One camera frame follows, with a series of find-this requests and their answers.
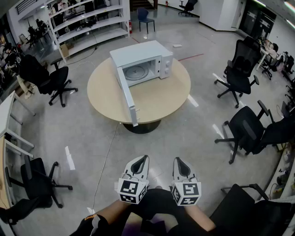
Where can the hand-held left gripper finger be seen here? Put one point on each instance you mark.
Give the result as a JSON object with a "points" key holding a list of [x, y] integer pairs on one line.
{"points": [[128, 167], [145, 171]]}

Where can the cardboard box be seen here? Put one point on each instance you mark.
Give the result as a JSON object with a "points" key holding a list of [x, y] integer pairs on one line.
{"points": [[65, 49]]}

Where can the white microwave oven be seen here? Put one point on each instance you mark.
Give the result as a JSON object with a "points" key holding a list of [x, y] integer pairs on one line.
{"points": [[138, 53]]}

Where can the person's right forearm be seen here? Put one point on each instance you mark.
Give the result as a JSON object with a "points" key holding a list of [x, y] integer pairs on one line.
{"points": [[200, 219]]}

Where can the curved wooden desk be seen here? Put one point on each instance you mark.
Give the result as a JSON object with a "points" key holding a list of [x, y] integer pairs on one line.
{"points": [[2, 166]]}

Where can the black round table base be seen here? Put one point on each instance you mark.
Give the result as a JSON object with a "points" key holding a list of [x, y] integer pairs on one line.
{"points": [[141, 129]]}

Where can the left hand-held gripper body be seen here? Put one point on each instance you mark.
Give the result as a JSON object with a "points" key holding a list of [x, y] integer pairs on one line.
{"points": [[129, 187]]}

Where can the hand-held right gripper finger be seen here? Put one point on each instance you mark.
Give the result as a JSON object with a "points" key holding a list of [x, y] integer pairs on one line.
{"points": [[193, 172], [175, 170]]}

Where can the black office chair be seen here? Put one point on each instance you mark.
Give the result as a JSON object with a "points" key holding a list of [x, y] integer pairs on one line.
{"points": [[276, 133], [57, 77], [237, 207], [37, 177], [187, 7], [244, 129], [239, 78]]}

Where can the person's left forearm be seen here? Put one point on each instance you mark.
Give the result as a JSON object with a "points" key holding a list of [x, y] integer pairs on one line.
{"points": [[115, 208]]}

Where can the white desk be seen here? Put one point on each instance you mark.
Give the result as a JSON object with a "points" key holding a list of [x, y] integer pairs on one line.
{"points": [[4, 110]]}

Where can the black glass cabinet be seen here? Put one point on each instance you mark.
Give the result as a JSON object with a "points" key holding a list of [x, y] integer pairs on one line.
{"points": [[255, 20]]}

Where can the person's black printed shirt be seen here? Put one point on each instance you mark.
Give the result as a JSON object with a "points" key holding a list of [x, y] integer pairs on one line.
{"points": [[159, 202]]}

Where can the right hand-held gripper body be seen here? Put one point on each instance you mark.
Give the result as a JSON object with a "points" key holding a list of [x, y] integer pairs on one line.
{"points": [[189, 189]]}

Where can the blue chair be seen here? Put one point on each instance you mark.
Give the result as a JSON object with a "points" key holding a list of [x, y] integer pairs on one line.
{"points": [[144, 15]]}

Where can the white shelving unit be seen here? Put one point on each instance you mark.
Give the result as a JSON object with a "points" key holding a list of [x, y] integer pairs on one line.
{"points": [[92, 25]]}

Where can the white paper sheet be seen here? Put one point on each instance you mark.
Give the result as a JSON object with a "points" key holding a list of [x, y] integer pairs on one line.
{"points": [[177, 45]]}

